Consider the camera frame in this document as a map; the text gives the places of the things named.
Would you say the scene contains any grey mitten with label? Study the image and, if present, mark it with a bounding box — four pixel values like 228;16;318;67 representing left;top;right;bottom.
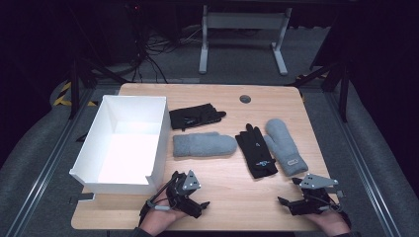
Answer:
263;118;309;178

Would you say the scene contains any black glove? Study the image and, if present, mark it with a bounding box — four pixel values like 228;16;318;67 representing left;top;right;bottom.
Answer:
234;122;279;180
168;103;227;131

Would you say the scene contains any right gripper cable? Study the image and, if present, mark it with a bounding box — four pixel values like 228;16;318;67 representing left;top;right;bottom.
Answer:
327;194;353;229

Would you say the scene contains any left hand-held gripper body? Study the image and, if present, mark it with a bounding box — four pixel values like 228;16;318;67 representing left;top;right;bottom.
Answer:
166;170;203;219

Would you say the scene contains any black metal stand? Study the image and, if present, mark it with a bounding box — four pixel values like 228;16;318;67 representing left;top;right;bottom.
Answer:
67;57;130;120
286;60;351;123

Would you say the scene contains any person's right hand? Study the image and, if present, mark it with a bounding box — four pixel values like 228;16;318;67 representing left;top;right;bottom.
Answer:
304;210;351;237

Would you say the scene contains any grey metal desk frame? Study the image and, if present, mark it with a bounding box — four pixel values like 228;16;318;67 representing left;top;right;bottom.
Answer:
198;4;293;77

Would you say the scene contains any tangle of black cables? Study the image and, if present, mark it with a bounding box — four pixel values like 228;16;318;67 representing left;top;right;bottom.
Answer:
125;19;203;84

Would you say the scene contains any white box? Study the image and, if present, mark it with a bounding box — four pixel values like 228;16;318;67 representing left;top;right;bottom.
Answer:
68;94;172;196

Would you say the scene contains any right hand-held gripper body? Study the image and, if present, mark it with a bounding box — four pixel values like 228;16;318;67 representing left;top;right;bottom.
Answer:
286;173;346;217

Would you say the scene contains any plain grey mitten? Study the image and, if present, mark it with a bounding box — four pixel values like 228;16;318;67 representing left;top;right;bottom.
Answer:
172;131;238;158

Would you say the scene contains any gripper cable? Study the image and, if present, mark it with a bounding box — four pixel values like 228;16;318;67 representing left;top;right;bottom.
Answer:
138;176;181;228
327;194;353;229

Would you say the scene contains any yellow black hazard tape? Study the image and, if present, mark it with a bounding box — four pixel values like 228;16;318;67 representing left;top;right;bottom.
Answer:
52;81;99;108

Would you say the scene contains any person's left hand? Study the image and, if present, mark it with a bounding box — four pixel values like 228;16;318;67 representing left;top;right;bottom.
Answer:
139;186;188;237

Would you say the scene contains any aluminium floor rail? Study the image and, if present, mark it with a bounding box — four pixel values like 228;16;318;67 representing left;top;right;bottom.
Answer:
4;88;96;237
324;92;402;237

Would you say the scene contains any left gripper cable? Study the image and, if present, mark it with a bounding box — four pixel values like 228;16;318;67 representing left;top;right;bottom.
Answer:
138;176;181;228

